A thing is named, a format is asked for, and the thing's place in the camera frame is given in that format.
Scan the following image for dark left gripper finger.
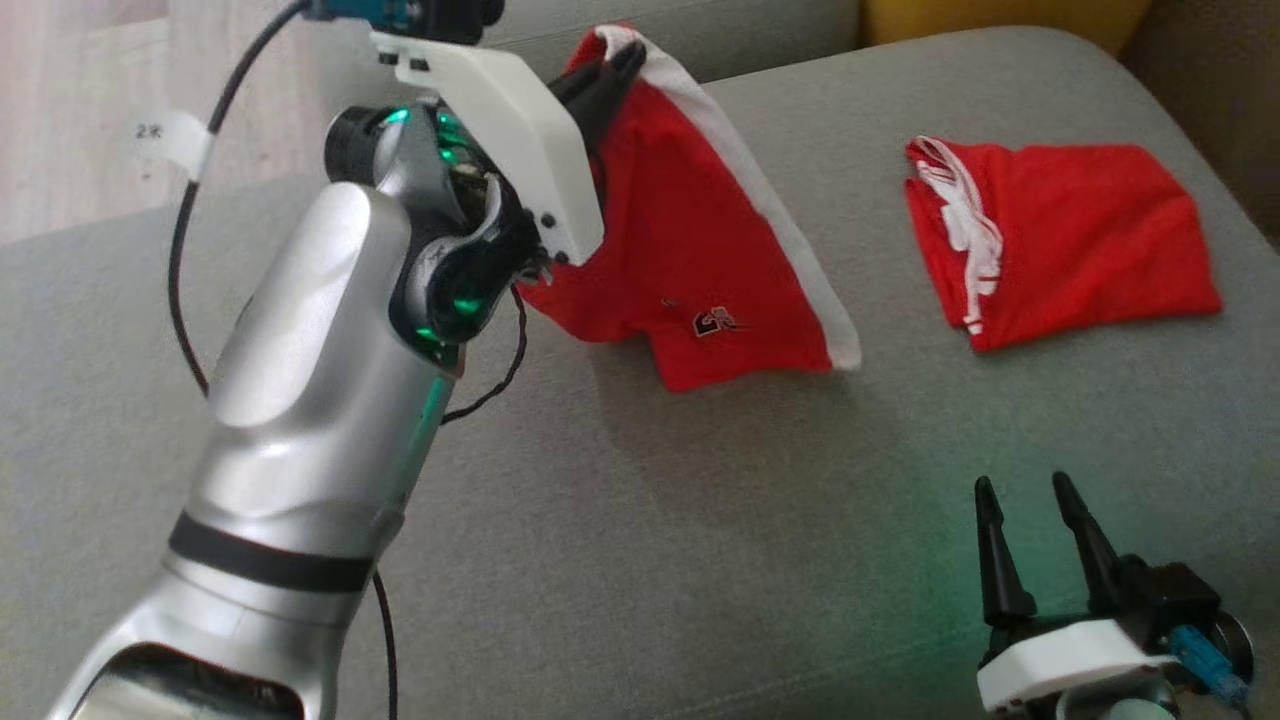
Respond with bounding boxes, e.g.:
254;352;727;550
578;65;646;151
548;42;648;116

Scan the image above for grey sofa seat cushion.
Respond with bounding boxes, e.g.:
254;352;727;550
0;25;1280;720

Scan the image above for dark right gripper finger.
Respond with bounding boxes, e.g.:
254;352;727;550
1052;472;1127;614
975;477;1038;626

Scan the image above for red shorts white band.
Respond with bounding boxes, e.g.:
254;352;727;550
515;25;863;393

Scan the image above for white cable label tag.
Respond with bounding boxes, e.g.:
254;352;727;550
135;108;216;181

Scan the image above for grey sofa back cushion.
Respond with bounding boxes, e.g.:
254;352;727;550
480;0;863;86

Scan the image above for red jersey shirt white stripes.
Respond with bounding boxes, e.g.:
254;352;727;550
905;137;1224;353

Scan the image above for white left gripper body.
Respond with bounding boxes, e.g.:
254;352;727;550
370;30;606;267

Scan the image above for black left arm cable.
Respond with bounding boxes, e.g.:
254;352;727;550
168;0;311;396

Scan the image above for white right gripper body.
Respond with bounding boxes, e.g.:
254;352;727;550
977;600;1181;713

